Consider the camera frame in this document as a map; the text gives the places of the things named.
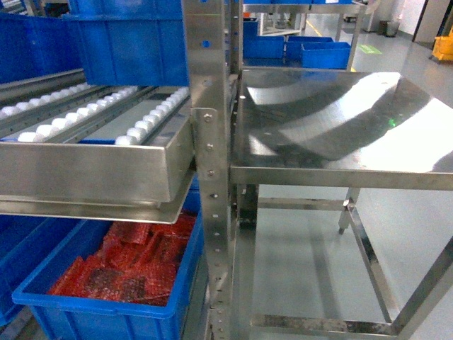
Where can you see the steel flow rack shelf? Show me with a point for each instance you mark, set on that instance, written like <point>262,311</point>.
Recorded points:
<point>61,177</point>

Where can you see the blue bin with red bags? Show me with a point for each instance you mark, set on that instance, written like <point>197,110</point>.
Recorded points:
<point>64,317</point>

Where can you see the large blue bin upper shelf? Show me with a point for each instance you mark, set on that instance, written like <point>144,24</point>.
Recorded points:
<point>136,43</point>

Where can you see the blue bin middle bottom shelf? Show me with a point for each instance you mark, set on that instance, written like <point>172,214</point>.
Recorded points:
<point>25,242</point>

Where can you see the red bubble wrap bags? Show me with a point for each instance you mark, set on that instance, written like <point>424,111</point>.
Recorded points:
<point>136,263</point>

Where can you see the small stainless steel table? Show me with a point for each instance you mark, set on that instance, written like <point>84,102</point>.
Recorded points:
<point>352,130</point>

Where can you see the far steel cart with bins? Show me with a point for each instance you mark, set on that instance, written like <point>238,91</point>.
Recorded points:
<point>292,47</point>

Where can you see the yellow mop bucket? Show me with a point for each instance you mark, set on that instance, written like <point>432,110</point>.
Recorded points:
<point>442,49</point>

